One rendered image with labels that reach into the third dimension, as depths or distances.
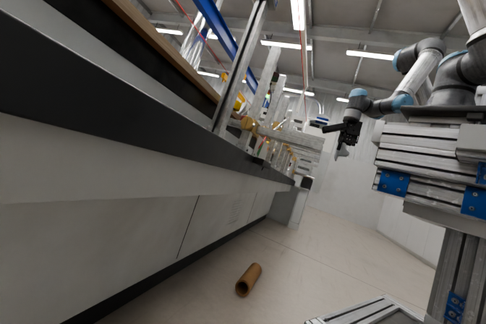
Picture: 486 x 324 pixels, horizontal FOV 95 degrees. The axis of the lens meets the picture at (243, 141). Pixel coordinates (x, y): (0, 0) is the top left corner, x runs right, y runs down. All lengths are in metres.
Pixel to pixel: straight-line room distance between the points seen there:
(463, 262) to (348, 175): 9.07
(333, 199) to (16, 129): 9.93
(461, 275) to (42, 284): 1.24
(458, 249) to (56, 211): 1.23
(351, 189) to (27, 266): 9.86
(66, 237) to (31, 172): 0.38
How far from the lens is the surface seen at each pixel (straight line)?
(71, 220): 0.70
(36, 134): 0.34
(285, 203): 3.79
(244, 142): 0.88
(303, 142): 0.89
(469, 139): 0.83
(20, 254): 0.68
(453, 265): 1.16
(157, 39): 0.67
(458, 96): 1.03
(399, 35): 7.17
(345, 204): 10.09
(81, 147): 0.37
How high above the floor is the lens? 0.65
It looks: 6 degrees up
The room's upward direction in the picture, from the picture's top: 19 degrees clockwise
